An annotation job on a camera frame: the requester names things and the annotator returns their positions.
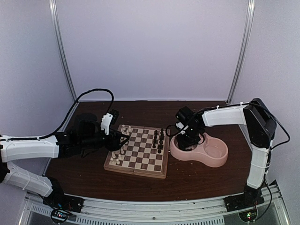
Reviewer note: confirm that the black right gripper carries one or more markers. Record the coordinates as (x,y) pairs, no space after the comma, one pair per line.
(184,144)

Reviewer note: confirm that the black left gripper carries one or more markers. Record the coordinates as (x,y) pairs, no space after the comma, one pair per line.
(114,144)

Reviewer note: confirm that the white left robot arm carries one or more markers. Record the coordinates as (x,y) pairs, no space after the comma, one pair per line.
(22,148)

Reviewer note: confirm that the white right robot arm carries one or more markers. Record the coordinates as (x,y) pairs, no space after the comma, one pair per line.
(261,127)

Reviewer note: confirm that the white chess pieces row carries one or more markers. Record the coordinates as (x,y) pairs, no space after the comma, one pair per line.
(121,140)

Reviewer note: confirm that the wooden chess board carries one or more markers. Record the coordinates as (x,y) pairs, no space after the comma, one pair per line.
(141,157)

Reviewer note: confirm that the pink plastic double bowl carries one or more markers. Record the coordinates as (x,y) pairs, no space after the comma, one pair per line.
(213,152)

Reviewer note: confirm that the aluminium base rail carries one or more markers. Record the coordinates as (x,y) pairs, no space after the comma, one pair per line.
(210,211)

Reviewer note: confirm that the aluminium frame post right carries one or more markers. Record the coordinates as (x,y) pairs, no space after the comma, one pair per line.
(250,13)

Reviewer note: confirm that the aluminium frame post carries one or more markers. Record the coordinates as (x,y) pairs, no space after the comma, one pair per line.
(61,49)
(250,13)

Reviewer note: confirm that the aluminium frame post left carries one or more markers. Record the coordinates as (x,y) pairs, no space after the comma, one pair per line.
(61,49)

